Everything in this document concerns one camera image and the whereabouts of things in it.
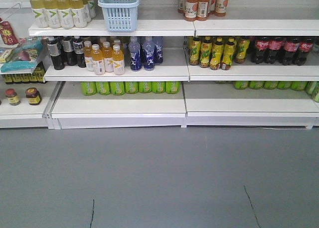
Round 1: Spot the light blue plastic basket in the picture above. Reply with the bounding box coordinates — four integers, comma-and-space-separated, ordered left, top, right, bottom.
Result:
98, 0, 140, 32

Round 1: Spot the green drink bottle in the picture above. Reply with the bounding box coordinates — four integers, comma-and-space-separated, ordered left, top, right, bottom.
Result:
152, 81, 165, 94
165, 81, 180, 94
110, 82, 125, 96
125, 81, 139, 94
81, 82, 96, 96
138, 81, 152, 93
95, 82, 111, 95

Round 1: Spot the orange juice white-label bottle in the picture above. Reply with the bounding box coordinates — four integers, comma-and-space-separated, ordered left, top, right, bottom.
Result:
102, 41, 114, 73
91, 44, 106, 75
84, 40, 94, 72
112, 45, 125, 76

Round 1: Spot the blue sports drink bottle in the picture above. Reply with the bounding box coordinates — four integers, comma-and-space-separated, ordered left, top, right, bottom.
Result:
143, 36, 155, 71
129, 36, 142, 71
153, 36, 163, 65

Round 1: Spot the yellow lemon tea bottle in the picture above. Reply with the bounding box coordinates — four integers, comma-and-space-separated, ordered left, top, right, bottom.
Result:
209, 37, 224, 70
189, 36, 201, 66
200, 36, 212, 68
235, 36, 250, 64
221, 37, 235, 70

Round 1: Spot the white metal shelving unit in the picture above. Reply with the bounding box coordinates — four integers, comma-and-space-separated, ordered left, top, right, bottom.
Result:
0, 0, 319, 129

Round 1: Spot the dark tea bottle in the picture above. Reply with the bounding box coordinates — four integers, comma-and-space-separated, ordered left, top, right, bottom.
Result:
47, 36, 65, 70
62, 36, 77, 66
73, 36, 86, 68

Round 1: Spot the orange C100 juice bottle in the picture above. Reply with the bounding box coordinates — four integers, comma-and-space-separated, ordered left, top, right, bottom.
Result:
185, 0, 198, 21
215, 0, 228, 17
196, 0, 209, 21

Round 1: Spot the black cola plastic bottle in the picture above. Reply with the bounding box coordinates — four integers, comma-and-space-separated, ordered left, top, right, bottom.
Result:
265, 36, 284, 64
295, 36, 315, 66
251, 36, 270, 64
282, 36, 301, 65

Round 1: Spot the pale yellow drink bottle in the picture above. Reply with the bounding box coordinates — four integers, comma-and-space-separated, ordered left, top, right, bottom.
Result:
29, 0, 49, 28
57, 0, 74, 29
69, 0, 87, 28
44, 0, 61, 29

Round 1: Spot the red-lid sauce jar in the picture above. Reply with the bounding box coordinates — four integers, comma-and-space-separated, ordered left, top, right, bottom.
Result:
5, 88, 21, 106
25, 87, 42, 106

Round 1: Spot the teal snack packet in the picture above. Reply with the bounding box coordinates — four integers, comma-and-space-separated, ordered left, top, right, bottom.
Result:
0, 37, 43, 73

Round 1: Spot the red snack pouch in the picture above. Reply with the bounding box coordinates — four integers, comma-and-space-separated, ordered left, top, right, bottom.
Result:
0, 21, 18, 45

